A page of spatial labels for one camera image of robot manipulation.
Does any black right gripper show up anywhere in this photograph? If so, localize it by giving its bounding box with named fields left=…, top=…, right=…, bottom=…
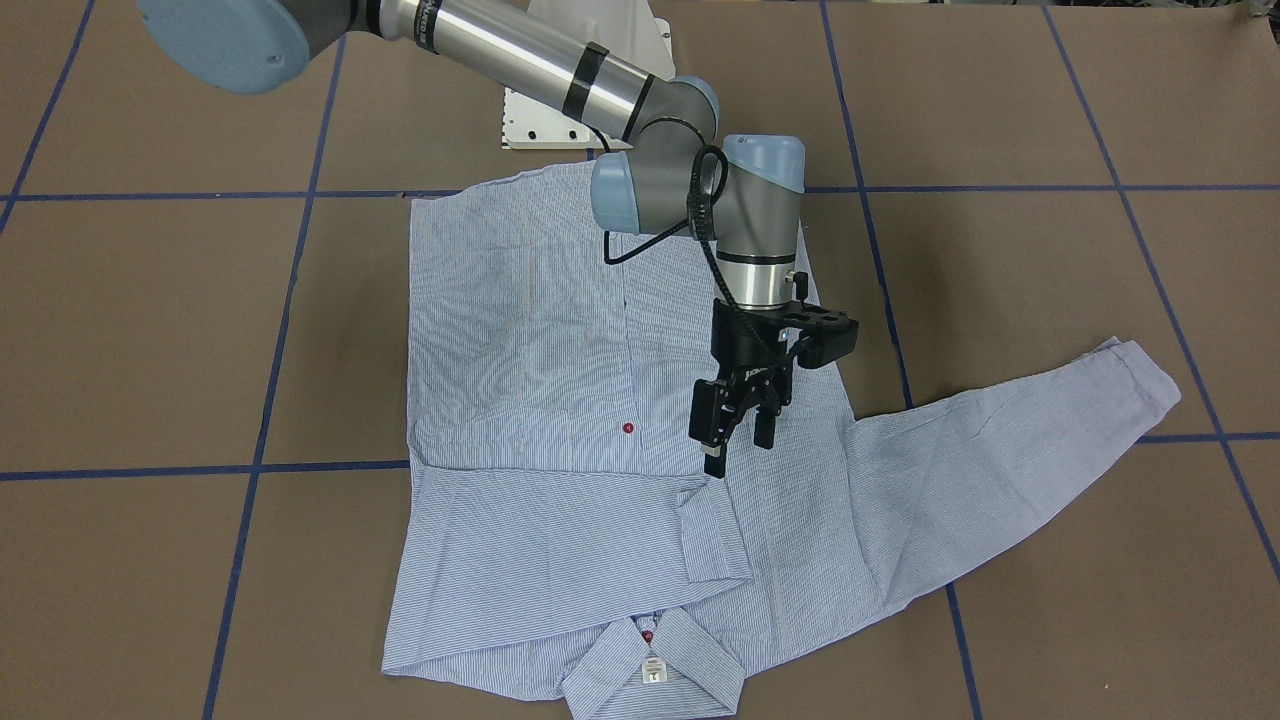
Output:
left=689, top=299, right=797, bottom=479

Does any blue striped button shirt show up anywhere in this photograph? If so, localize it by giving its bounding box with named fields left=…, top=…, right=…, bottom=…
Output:
left=383, top=161, right=1180, bottom=719

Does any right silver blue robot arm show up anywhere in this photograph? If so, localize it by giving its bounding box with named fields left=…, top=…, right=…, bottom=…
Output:
left=137, top=1, right=805, bottom=478

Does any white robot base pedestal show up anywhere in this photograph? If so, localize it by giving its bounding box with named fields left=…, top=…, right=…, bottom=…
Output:
left=500, top=1, right=676, bottom=151

